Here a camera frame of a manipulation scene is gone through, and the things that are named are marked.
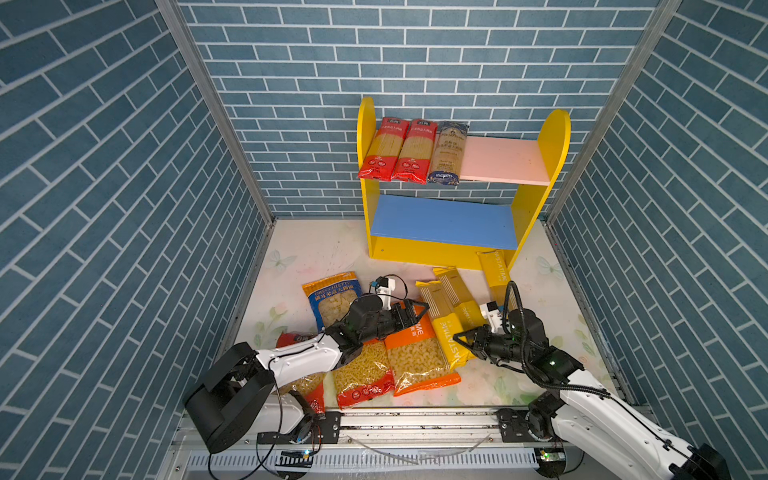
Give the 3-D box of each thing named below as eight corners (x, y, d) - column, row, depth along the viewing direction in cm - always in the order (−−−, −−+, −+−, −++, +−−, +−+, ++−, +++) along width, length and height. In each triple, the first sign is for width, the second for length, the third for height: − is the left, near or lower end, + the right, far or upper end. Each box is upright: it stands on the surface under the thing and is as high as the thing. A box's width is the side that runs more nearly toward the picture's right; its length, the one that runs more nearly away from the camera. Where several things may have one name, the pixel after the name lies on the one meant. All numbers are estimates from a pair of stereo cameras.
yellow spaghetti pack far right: (488, 305, 98) (490, 300, 95) (477, 254, 112) (479, 248, 109) (515, 305, 98) (518, 300, 95) (500, 254, 112) (503, 248, 109)
